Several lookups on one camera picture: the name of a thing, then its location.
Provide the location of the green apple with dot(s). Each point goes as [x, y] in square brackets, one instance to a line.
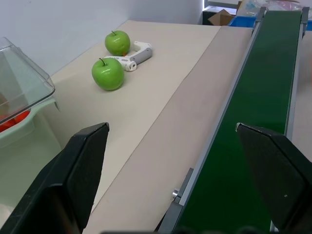
[108, 74]
[117, 43]

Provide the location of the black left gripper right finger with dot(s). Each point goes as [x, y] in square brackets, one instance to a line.
[278, 175]

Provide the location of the clear plastic lid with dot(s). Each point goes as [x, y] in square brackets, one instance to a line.
[19, 75]

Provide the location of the green conveyor belt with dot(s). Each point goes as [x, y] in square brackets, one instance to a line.
[246, 117]

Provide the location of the orange item in bin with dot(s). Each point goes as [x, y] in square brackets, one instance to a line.
[12, 121]

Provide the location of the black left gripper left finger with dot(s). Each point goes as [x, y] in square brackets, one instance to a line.
[63, 180]

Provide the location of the blue plastic crate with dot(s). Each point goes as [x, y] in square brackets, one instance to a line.
[241, 21]

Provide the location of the brown cardboard box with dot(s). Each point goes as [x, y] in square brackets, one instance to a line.
[219, 17]

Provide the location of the pale green plastic bin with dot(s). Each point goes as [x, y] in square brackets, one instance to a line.
[17, 136]

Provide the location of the beige table mat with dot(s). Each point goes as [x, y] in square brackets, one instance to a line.
[165, 122]

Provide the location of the white grey handheld gun tool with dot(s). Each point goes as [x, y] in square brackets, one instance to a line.
[136, 56]

